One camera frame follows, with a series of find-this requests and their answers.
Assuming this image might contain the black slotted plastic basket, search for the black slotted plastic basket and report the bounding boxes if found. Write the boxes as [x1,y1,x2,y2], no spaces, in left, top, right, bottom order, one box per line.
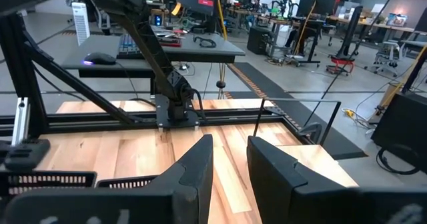
[96,175,158,189]
[0,170,97,198]

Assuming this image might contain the black backlit keyboard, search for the black backlit keyboard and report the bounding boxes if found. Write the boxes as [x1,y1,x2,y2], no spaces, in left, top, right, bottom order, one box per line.
[116,33,145,59]

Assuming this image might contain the red black book stack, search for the red black book stack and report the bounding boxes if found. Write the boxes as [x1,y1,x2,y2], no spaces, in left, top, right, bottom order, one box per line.
[156,33,183,48]

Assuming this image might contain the silver aluminium bracket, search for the silver aluminium bracket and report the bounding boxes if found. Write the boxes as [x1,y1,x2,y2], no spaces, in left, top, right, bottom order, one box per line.
[11,97,31,147]

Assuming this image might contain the white perforated tower device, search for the white perforated tower device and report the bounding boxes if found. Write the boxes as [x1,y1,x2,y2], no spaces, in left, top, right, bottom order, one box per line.
[71,2,91,47]

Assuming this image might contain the red rolling stool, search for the red rolling stool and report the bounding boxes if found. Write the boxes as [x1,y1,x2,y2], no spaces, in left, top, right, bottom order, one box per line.
[326,56,356,77]

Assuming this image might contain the black aluminium table frame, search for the black aluminium table frame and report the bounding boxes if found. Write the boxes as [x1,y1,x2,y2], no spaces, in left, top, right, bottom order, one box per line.
[0,0,301,138]

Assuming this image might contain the black floor mat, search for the black floor mat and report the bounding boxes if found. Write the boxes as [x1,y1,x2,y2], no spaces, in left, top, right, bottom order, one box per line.
[224,62,368,161]

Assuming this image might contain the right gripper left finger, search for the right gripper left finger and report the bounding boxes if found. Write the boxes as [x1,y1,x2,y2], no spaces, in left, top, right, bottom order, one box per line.
[3,133,214,224]

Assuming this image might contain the black computer tower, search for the black computer tower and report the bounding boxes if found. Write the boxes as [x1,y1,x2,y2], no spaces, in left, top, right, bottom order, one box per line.
[246,26,273,55]

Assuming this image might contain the black looped strap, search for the black looped strap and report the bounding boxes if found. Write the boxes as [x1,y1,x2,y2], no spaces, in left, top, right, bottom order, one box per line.
[193,35,218,49]

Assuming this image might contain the large black cabinet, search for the large black cabinet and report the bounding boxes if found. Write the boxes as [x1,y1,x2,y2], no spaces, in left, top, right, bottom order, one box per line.
[370,91,427,175]

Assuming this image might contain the yellow hanging hose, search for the yellow hanging hose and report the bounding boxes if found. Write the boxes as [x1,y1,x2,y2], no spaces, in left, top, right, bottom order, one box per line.
[292,0,317,57]

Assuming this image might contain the black computer mouse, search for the black computer mouse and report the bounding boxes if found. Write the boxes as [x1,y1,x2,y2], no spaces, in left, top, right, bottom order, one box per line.
[82,51,117,66]

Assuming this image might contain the yellow cable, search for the yellow cable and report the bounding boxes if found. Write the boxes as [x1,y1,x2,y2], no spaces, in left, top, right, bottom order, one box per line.
[216,0,228,41]

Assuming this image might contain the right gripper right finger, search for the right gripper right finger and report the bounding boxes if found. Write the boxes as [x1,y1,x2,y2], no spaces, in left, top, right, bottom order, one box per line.
[246,135,427,224]

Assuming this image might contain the grey office desk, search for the grey office desk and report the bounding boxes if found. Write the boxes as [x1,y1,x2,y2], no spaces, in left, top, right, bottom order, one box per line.
[61,25,246,95]

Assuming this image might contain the black coiled cable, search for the black coiled cable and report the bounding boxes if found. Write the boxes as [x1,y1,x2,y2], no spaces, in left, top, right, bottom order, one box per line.
[376,143,422,176]

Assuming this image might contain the grey office chair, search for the grey office chair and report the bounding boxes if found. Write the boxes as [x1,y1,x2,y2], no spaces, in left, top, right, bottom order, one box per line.
[364,41,401,78]

